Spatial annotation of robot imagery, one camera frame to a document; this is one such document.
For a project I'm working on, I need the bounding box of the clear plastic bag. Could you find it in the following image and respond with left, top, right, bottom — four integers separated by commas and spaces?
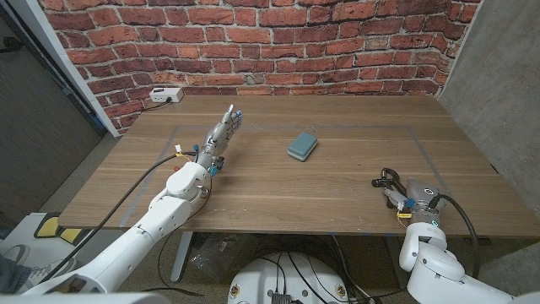
185, 232, 250, 283

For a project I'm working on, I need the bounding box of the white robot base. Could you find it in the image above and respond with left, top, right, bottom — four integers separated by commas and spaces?
226, 252, 351, 304

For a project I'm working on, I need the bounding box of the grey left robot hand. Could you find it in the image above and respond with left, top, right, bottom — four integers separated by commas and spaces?
197, 104, 244, 170

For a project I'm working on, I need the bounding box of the black grip strengthener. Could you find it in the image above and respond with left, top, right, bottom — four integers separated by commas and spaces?
370, 167, 408, 210

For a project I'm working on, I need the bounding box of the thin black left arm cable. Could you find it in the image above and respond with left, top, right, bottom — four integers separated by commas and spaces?
156, 175, 213, 296

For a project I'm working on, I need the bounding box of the brick wall print backdrop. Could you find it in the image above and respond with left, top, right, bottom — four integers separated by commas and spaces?
37, 0, 484, 135

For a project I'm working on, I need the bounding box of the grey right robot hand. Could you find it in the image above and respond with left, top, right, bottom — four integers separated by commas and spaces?
382, 176, 448, 225

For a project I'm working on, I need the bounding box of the white robot torso cover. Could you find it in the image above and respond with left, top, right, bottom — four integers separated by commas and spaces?
0, 292, 170, 304

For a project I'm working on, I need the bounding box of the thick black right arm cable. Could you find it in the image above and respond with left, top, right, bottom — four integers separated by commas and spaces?
428, 193, 482, 280

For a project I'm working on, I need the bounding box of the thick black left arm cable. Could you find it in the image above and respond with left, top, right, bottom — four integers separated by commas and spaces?
40, 151, 199, 284

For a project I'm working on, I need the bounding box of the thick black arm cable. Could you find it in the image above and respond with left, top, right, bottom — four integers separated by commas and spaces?
428, 193, 482, 280
40, 151, 199, 284

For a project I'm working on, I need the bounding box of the white door frame post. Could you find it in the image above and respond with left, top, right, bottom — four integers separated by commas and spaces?
8, 0, 122, 138

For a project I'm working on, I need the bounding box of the white power strip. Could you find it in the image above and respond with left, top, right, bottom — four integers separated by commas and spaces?
148, 86, 185, 104

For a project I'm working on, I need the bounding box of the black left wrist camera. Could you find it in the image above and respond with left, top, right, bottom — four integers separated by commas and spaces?
209, 155, 225, 176

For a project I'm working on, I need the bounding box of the teal ribbed sponge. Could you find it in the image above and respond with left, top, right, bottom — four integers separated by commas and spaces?
287, 131, 319, 163

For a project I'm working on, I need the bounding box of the grey white sneaker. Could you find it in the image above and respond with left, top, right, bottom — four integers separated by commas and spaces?
2, 243, 79, 292

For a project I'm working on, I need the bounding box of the black power strip cord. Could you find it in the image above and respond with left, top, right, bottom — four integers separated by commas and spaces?
143, 97, 173, 112

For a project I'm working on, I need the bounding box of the yellow black foot pedal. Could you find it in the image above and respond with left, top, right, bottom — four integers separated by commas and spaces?
33, 213, 84, 244

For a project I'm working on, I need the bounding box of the person's leg in jeans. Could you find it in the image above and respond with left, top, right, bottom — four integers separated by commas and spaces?
0, 254, 33, 295

